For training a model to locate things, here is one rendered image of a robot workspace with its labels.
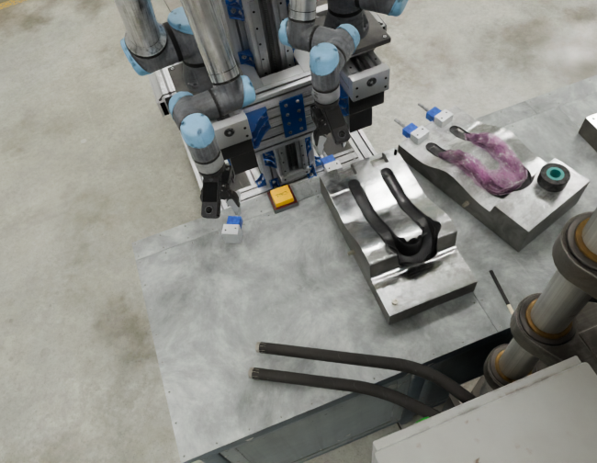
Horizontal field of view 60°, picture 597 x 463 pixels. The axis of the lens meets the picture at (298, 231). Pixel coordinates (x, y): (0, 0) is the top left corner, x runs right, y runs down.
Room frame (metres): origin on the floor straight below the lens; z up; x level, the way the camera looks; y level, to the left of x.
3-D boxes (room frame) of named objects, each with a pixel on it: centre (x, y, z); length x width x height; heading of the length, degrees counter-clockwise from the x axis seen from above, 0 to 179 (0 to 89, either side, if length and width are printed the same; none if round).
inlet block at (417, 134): (1.17, -0.42, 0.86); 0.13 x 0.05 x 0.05; 28
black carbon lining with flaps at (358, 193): (0.82, -0.28, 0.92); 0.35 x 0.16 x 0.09; 11
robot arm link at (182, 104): (1.04, 0.21, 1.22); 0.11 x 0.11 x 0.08; 17
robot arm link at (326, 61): (1.11, -0.15, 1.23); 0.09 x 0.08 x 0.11; 142
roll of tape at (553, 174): (0.83, -0.74, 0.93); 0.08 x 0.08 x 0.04
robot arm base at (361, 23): (1.50, -0.29, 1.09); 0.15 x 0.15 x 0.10
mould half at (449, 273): (0.81, -0.27, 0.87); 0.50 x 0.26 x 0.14; 11
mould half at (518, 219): (0.96, -0.61, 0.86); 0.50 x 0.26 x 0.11; 28
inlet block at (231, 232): (0.96, 0.19, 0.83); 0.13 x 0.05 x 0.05; 164
